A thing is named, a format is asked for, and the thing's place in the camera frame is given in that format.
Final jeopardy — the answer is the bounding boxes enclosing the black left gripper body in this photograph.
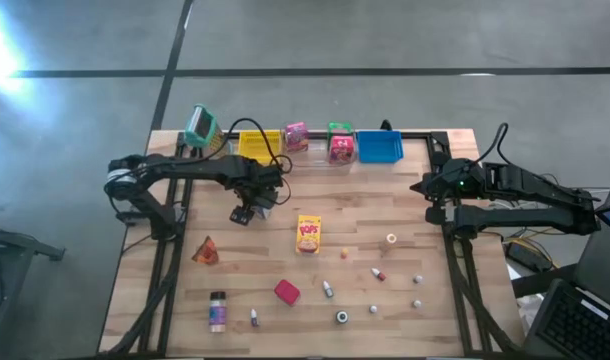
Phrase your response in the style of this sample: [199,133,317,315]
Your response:
[233,163,286,210]

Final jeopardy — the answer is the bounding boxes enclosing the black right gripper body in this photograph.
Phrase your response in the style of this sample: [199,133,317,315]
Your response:
[424,149,487,226]

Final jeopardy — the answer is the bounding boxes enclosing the pink mini cereal box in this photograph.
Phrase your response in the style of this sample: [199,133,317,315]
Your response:
[284,121,310,154]

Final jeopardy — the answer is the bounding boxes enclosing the Corn Pops mini cereal box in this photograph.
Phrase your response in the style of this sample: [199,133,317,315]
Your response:
[295,214,322,255]

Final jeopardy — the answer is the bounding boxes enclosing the Froot Loops mini cereal box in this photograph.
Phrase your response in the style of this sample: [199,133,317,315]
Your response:
[328,134,357,167]

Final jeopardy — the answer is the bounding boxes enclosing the orange brown snack bag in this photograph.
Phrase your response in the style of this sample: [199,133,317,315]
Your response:
[191,234,220,266]

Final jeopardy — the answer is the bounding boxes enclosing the green mini cereal box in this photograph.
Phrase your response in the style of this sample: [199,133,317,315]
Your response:
[327,121,355,140]

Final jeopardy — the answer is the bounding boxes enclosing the spice jar with purple label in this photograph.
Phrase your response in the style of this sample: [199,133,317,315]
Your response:
[208,291,228,334]

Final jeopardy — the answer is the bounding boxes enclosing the yellow plastic basket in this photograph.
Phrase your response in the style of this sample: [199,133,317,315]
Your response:
[237,129,284,166]

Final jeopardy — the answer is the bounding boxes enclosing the blue plastic basket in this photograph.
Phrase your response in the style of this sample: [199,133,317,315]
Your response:
[356,129,405,165]

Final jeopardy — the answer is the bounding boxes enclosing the clear plastic bin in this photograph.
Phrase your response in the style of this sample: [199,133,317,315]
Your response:
[279,122,359,177]

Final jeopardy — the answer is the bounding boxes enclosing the black power strip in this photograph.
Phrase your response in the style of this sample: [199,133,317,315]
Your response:
[504,239,554,274]

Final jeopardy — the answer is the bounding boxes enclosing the black desk leg bar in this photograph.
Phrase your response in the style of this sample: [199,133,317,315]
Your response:
[511,263,581,300]

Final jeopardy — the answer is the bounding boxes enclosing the white bag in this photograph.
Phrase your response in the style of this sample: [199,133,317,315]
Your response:
[514,293,544,334]

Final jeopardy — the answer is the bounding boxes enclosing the grey laptop with keyboard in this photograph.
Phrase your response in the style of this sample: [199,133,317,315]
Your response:
[522,219,610,360]

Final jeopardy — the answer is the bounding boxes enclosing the black furniture stand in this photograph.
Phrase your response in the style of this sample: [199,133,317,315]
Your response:
[0,218,67,360]

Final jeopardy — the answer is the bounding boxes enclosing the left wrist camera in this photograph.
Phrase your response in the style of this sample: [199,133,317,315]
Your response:
[228,203,257,227]

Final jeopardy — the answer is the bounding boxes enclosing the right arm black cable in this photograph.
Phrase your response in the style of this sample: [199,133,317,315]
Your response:
[477,122,510,167]

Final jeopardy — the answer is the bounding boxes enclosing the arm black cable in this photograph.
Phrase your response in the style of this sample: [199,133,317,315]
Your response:
[212,117,295,207]
[477,122,510,167]

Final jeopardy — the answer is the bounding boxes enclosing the black aluminium table frame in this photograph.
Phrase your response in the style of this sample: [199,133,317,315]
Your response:
[98,129,525,359]

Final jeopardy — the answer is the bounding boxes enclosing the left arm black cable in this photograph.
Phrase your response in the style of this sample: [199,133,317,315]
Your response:
[212,117,295,207]

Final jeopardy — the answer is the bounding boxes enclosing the metal grater with teal handle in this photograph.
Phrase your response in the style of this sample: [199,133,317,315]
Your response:
[183,103,235,161]

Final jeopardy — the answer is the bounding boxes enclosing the yellow cable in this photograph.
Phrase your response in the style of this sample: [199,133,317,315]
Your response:
[502,227,599,246]

